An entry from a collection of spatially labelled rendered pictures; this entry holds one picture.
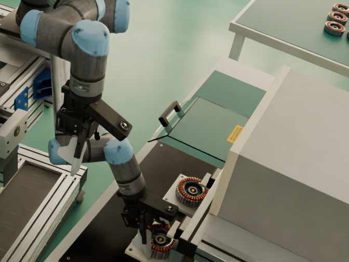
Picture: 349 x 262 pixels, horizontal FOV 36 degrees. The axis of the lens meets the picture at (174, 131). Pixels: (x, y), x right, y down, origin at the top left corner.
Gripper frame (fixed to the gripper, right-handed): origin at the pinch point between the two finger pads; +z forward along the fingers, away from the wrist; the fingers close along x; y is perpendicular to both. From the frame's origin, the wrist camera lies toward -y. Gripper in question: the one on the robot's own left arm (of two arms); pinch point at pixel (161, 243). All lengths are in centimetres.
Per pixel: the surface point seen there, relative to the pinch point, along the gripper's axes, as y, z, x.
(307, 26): 1, 6, -186
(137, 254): 4.1, -1.1, 6.7
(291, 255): -45.2, -10.9, 11.6
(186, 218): -10.6, -8.5, -1.9
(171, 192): 6.4, -2.3, -21.6
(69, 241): 23.2, -8.3, 11.3
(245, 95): 7, 2, -97
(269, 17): 19, -5, -179
